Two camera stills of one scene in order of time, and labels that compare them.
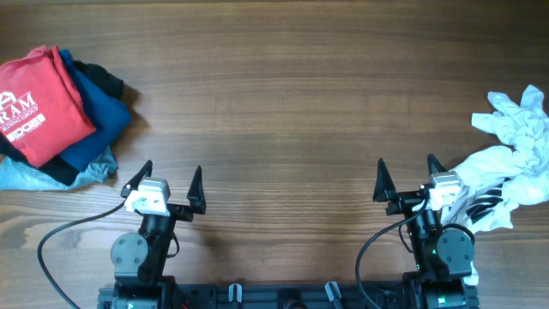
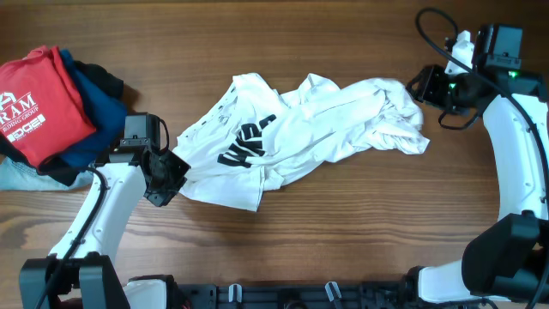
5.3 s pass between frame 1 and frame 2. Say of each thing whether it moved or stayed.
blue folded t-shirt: stayed
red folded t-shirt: stayed
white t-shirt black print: moved
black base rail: stayed
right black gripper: moved
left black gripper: moved
